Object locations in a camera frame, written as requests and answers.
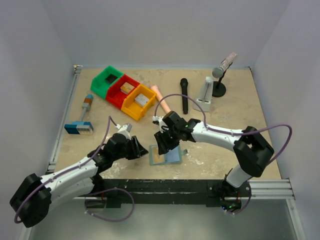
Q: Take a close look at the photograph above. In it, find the aluminium frame rail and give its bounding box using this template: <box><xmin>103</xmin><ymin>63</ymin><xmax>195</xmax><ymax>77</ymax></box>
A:
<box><xmin>17</xmin><ymin>65</ymin><xmax>83</xmax><ymax>240</ymax></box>

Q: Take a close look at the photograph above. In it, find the toy block hammer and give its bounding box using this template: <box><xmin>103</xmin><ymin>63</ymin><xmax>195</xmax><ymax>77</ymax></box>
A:
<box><xmin>64</xmin><ymin>94</ymin><xmax>94</xmax><ymax>135</ymax></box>

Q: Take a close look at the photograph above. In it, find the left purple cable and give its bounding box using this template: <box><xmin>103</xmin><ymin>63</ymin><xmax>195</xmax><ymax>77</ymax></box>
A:
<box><xmin>13</xmin><ymin>115</ymin><xmax>123</xmax><ymax>223</ymax></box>

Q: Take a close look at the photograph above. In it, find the black microphone stand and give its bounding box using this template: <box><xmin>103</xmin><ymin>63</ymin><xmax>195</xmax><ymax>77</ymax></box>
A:
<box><xmin>212</xmin><ymin>64</ymin><xmax>226</xmax><ymax>98</ymax></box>

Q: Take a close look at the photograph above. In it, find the yellow plastic bin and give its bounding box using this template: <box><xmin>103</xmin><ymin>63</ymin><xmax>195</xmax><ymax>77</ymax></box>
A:
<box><xmin>121</xmin><ymin>84</ymin><xmax>157</xmax><ymax>121</ymax></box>

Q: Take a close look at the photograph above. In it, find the tan credit card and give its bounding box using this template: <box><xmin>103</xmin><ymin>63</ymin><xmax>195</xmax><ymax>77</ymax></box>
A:
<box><xmin>152</xmin><ymin>146</ymin><xmax>165</xmax><ymax>164</ymax></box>

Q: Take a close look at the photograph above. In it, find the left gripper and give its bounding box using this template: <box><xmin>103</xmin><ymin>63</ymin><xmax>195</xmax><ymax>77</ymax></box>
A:
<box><xmin>112</xmin><ymin>135</ymin><xmax>149</xmax><ymax>161</ymax></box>

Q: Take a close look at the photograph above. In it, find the block in yellow bin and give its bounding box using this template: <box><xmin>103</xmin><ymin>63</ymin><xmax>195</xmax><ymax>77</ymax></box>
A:
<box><xmin>134</xmin><ymin>93</ymin><xmax>149</xmax><ymax>108</ymax></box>

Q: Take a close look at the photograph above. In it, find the green plastic bin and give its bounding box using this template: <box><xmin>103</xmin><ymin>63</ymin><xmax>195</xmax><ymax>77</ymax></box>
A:
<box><xmin>90</xmin><ymin>65</ymin><xmax>124</xmax><ymax>99</ymax></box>

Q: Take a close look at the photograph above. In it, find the block in red bin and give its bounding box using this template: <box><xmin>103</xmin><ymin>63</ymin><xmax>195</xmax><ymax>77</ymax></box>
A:
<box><xmin>120</xmin><ymin>82</ymin><xmax>135</xmax><ymax>95</ymax></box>

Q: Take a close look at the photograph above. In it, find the grey metronome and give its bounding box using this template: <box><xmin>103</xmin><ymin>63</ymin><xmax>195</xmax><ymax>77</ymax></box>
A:
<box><xmin>193</xmin><ymin>76</ymin><xmax>214</xmax><ymax>112</ymax></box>

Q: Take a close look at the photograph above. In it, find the pink microphone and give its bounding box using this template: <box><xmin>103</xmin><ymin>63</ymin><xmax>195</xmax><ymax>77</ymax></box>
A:
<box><xmin>150</xmin><ymin>85</ymin><xmax>171</xmax><ymax>114</ymax></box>

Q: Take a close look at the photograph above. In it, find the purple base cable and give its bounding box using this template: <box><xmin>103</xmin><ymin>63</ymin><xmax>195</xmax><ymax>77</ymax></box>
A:
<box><xmin>84</xmin><ymin>187</ymin><xmax>136</xmax><ymax>222</ymax></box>

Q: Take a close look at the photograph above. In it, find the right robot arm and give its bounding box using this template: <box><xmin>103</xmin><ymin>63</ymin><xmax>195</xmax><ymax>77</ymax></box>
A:
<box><xmin>152</xmin><ymin>111</ymin><xmax>274</xmax><ymax>198</ymax></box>

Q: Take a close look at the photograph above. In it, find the red plastic bin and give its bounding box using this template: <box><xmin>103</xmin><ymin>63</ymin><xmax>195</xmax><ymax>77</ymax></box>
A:
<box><xmin>105</xmin><ymin>74</ymin><xmax>140</xmax><ymax>110</ymax></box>

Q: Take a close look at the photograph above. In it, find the sage green card holder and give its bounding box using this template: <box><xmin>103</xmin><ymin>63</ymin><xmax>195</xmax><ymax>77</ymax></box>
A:
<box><xmin>148</xmin><ymin>145</ymin><xmax>188</xmax><ymax>166</ymax></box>

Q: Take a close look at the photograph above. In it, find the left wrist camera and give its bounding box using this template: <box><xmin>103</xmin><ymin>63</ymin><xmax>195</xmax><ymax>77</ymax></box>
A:
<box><xmin>115</xmin><ymin>123</ymin><xmax>132</xmax><ymax>139</ymax></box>

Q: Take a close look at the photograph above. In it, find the glitter microphone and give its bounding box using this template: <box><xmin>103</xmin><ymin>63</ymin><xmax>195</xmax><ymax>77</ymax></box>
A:
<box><xmin>212</xmin><ymin>52</ymin><xmax>238</xmax><ymax>79</ymax></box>

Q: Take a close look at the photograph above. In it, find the black microphone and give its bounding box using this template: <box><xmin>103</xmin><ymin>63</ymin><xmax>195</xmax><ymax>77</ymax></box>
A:
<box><xmin>180</xmin><ymin>78</ymin><xmax>189</xmax><ymax>115</ymax></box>

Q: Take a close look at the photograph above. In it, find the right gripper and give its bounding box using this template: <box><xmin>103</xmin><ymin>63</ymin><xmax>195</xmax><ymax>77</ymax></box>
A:
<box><xmin>154</xmin><ymin>126</ymin><xmax>181</xmax><ymax>155</ymax></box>

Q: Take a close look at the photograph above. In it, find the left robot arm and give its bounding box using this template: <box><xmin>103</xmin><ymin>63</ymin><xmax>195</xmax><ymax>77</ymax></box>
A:
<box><xmin>9</xmin><ymin>133</ymin><xmax>148</xmax><ymax>228</ymax></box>

